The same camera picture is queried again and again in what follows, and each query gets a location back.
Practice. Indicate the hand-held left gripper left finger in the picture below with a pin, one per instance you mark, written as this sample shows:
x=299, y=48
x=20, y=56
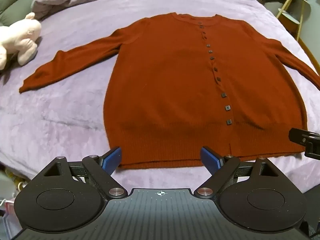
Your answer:
x=113, y=158

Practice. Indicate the purple bed sheet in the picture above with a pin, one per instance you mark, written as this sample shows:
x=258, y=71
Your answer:
x=62, y=120

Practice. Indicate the pink plush toy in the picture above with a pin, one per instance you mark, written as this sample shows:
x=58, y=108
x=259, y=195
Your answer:
x=22, y=37

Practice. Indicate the grey green pillow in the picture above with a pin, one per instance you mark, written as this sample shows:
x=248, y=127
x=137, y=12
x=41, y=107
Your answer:
x=12, y=2

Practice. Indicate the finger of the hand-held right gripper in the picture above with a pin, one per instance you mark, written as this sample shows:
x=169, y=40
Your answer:
x=303, y=140

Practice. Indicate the yellow legged side table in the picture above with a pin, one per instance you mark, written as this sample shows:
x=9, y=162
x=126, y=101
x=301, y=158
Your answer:
x=290, y=20

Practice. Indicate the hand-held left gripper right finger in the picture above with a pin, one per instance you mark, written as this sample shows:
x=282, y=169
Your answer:
x=209, y=158

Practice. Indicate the rust red knitted cardigan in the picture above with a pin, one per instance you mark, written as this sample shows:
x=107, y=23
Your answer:
x=175, y=80

